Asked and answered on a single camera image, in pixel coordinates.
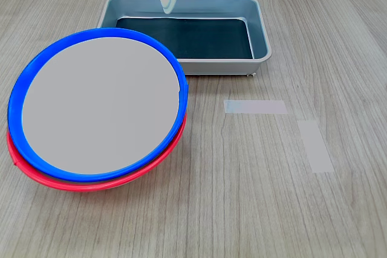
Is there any steel tray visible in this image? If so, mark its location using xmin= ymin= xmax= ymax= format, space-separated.
xmin=96 ymin=0 xmax=273 ymax=77

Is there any red-rimmed white plate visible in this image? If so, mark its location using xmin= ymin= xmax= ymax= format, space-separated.
xmin=6 ymin=112 xmax=188 ymax=193

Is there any black mat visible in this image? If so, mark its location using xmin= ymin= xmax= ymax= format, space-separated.
xmin=115 ymin=17 xmax=254 ymax=60

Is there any blue-rimmed white plate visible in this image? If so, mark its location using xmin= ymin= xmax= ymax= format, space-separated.
xmin=8 ymin=27 xmax=189 ymax=183

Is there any translucent tape strip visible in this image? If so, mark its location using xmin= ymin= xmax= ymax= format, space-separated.
xmin=224 ymin=99 xmax=288 ymax=115
xmin=297 ymin=120 xmax=335 ymax=174

